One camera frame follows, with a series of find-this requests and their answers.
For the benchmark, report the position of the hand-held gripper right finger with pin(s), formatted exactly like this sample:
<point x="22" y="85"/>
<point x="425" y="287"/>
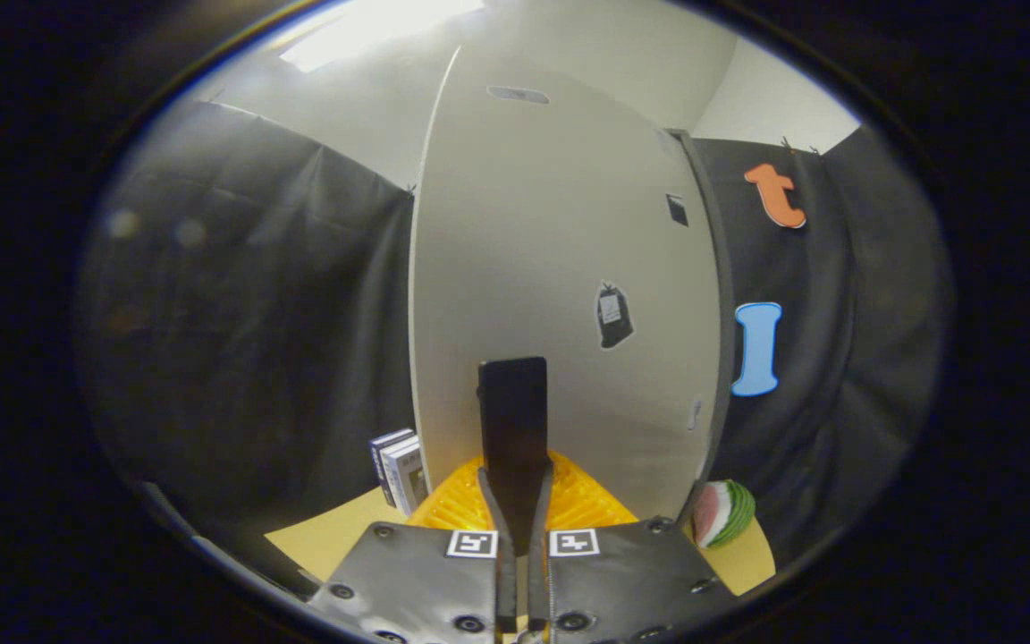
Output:
<point x="539" y="590"/>

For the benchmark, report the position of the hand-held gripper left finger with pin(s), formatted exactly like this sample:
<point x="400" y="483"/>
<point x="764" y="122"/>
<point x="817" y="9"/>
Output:
<point x="506" y="590"/>

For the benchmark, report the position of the white shoe cabinet door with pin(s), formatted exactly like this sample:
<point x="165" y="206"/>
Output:
<point x="524" y="224"/>

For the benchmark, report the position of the grey shoe cabinet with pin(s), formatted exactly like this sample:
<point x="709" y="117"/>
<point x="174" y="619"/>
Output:
<point x="719" y="268"/>

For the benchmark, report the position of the blue spine book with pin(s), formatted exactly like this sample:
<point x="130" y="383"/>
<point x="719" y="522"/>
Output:
<point x="377" y="465"/>

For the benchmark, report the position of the toy watermelon slice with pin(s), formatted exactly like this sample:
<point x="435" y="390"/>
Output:
<point x="730" y="514"/>

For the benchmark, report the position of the grey portrait cover book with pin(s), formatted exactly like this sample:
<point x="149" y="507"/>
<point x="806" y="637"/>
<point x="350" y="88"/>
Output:
<point x="408" y="478"/>

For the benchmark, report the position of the black backdrop cloth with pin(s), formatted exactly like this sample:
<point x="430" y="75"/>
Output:
<point x="256" y="313"/>

